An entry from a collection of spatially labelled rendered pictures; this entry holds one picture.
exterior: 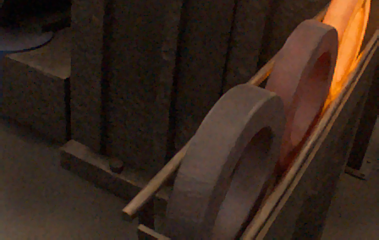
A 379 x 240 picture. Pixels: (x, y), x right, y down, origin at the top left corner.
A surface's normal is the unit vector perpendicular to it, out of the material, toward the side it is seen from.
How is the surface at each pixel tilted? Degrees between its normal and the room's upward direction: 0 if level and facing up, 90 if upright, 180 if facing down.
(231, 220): 15
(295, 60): 43
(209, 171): 49
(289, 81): 59
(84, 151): 0
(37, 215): 0
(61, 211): 0
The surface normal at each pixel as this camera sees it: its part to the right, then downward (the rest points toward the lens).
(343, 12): -0.22, -0.28
